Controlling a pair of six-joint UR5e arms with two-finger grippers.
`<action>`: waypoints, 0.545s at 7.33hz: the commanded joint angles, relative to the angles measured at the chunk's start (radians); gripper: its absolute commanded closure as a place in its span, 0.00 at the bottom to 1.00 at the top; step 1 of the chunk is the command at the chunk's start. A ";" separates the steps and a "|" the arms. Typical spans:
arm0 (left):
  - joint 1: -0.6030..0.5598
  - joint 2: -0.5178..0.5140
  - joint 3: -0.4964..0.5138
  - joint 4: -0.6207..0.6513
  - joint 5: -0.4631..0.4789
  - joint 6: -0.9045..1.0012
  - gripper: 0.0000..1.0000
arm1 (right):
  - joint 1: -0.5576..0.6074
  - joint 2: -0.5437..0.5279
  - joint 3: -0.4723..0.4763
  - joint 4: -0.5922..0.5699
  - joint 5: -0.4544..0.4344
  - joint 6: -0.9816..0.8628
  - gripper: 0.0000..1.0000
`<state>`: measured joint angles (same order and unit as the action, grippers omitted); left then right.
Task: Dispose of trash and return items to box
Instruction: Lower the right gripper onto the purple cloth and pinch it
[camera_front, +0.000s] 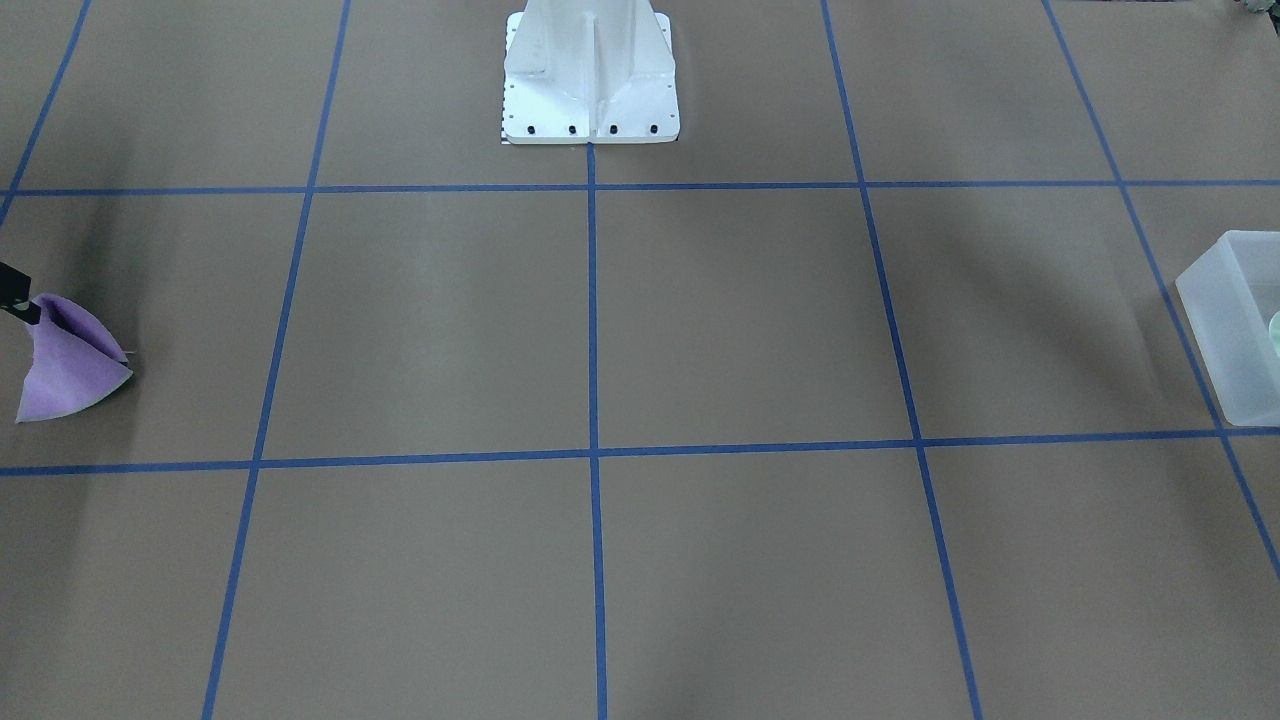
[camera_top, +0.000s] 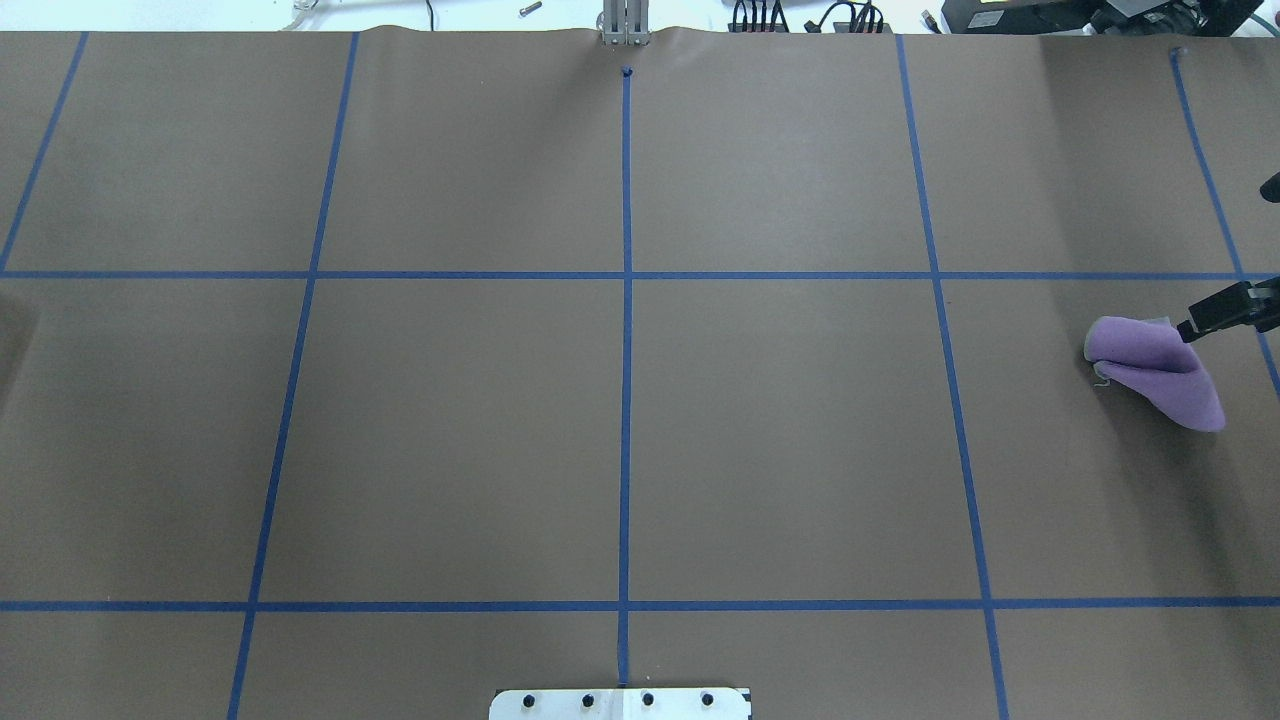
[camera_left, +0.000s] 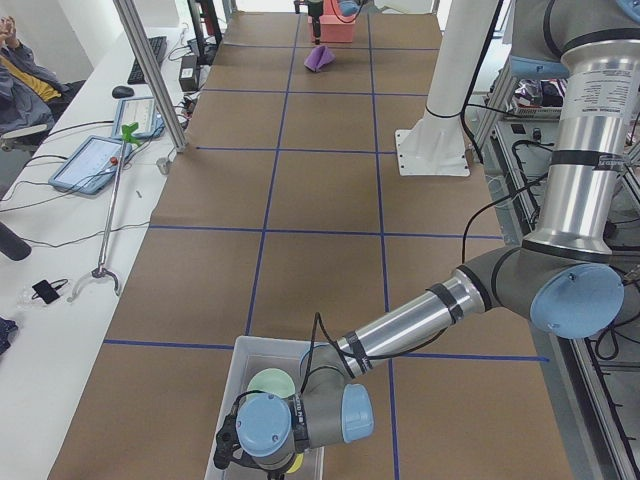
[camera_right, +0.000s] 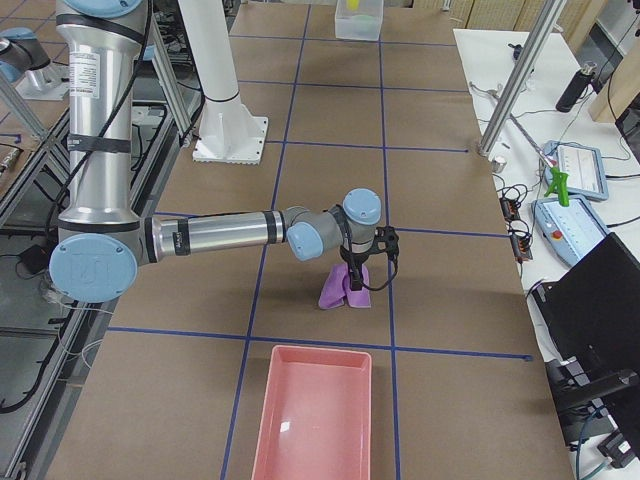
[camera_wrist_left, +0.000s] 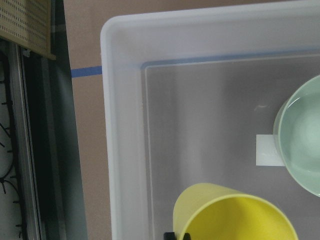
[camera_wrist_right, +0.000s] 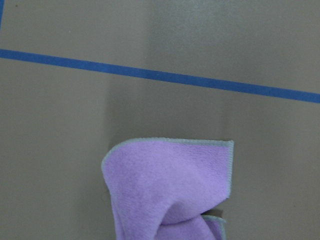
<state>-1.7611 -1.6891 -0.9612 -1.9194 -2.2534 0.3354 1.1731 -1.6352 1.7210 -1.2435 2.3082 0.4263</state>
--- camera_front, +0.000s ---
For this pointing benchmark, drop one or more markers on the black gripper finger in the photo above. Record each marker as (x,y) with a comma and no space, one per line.
(16,297)

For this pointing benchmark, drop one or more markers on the purple cloth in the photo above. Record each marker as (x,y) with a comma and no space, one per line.
(76,362)

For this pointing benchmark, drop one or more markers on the light green bowl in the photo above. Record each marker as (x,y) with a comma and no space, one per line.
(1273,329)

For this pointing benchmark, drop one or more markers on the clear plastic storage box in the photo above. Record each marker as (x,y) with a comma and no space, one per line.
(1229,294)

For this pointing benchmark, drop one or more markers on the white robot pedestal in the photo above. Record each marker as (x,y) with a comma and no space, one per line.
(578,72)

